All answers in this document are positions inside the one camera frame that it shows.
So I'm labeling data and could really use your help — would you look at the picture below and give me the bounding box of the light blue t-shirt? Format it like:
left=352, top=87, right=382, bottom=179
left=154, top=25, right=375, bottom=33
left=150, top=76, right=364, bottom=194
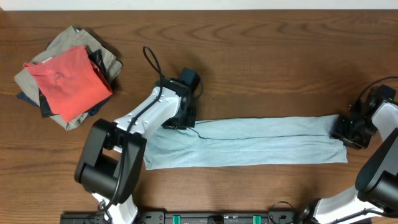
left=144, top=115, right=348, bottom=170

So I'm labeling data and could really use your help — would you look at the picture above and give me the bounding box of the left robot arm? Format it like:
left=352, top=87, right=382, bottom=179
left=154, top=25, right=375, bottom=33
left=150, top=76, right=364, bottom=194
left=74, top=78, right=200, bottom=223

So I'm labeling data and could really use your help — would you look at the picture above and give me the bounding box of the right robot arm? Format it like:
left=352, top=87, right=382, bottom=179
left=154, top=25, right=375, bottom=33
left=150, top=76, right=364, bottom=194
left=302, top=101, right=397, bottom=224

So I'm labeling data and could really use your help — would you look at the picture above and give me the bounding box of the red folded t-shirt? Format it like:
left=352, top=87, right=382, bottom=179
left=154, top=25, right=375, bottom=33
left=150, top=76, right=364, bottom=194
left=24, top=45, right=113, bottom=123

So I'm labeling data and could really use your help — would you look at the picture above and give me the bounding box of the dark navy folded garment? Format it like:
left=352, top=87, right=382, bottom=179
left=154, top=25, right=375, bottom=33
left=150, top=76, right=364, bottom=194
left=15, top=46, right=109, bottom=117

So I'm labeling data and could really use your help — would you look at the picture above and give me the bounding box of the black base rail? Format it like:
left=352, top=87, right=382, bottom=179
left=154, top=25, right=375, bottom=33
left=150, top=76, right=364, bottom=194
left=60, top=211, right=303, bottom=224

